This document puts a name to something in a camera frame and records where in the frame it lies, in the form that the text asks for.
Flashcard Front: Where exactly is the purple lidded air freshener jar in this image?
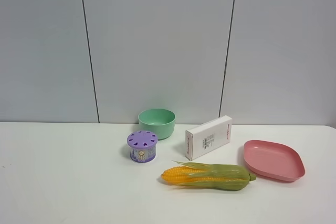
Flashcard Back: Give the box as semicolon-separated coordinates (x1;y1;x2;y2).
127;130;158;163

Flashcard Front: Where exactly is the green plastic bowl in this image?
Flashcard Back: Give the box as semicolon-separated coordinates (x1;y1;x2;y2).
138;108;176;140

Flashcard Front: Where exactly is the white cardboard box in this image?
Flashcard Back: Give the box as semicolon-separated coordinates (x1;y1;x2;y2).
185;115;233;161

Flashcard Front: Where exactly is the toy corn cob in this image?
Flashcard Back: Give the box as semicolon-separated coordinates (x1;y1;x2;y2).
161;162;257;191

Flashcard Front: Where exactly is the pink plastic plate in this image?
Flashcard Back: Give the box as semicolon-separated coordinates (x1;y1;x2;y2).
243;140;306;183

